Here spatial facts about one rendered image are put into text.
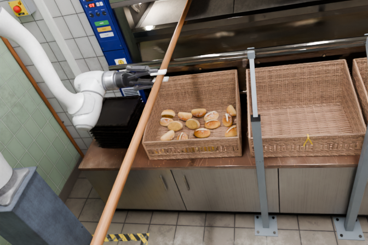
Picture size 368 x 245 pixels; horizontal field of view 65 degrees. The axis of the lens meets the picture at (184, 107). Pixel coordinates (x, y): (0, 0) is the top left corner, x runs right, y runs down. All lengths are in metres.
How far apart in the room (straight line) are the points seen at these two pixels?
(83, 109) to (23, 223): 0.54
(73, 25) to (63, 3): 0.14
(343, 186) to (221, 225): 0.81
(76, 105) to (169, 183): 0.84
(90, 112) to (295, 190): 1.19
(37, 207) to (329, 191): 1.49
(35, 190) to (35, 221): 0.13
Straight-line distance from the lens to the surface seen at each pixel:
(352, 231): 2.13
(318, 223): 2.13
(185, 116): 1.90
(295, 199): 1.91
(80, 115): 1.29
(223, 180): 1.76
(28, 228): 1.50
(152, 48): 1.88
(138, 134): 1.01
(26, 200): 1.45
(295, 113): 1.89
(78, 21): 1.96
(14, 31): 1.24
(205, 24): 1.73
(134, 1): 1.59
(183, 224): 2.17
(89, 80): 1.37
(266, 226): 2.06
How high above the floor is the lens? 1.86
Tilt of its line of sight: 38 degrees down
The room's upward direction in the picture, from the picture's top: 16 degrees counter-clockwise
